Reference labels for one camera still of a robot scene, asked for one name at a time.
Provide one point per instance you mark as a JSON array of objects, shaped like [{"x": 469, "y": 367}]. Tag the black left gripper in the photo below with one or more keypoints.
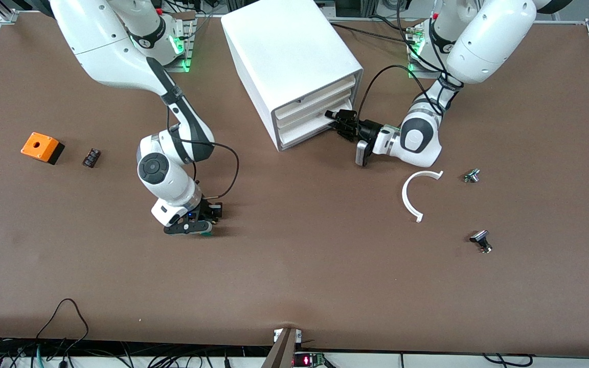
[{"x": 366, "y": 130}]

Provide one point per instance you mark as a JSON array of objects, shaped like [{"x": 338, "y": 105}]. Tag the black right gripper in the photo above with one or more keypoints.
[{"x": 206, "y": 208}]

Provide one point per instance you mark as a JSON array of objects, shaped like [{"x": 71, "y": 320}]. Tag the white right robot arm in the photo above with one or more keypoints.
[{"x": 105, "y": 46}]

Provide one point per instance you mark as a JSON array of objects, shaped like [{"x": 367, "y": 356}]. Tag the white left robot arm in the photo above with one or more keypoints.
[{"x": 489, "y": 41}]

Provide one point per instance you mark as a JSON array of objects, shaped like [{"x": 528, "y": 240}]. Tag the small green metal button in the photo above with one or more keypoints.
[{"x": 472, "y": 176}]

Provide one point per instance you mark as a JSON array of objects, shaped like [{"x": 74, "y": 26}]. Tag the white curved plastic piece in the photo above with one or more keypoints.
[{"x": 405, "y": 197}]

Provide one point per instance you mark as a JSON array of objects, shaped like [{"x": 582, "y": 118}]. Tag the red display device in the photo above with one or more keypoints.
[{"x": 307, "y": 361}]

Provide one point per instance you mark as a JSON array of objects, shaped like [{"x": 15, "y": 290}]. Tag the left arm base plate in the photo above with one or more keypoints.
[{"x": 417, "y": 74}]

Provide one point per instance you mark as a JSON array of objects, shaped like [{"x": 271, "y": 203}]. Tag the white post bracket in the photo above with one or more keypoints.
[{"x": 276, "y": 335}]

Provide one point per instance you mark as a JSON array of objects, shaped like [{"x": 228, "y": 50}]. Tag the brown camera post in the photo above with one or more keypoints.
[{"x": 281, "y": 352}]

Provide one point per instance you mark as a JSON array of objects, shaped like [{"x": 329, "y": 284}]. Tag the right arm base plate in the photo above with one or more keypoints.
[{"x": 188, "y": 51}]

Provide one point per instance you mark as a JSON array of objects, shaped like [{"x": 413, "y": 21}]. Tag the orange button enclosure box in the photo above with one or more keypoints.
[{"x": 49, "y": 145}]

